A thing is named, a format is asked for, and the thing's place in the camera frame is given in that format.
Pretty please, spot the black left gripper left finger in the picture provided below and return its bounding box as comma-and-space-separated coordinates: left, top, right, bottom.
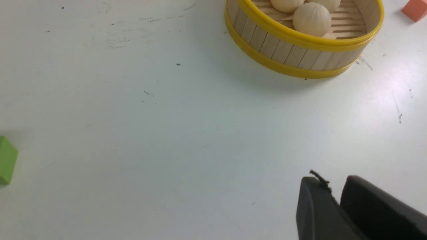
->
296, 170, 362, 240

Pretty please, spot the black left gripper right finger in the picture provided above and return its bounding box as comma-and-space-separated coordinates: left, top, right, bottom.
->
340, 176, 427, 240

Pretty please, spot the cream bun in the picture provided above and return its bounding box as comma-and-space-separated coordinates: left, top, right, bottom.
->
293, 2, 332, 37
270, 0, 305, 13
305, 0, 341, 13

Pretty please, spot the yellow-rimmed bamboo steamer tray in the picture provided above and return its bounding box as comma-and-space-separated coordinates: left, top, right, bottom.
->
225, 0, 385, 79

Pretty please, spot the orange foam cube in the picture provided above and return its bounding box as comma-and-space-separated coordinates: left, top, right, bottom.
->
401, 0, 427, 22

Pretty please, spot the green foam block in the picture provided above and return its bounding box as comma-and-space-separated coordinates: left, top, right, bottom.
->
0, 136, 18, 185

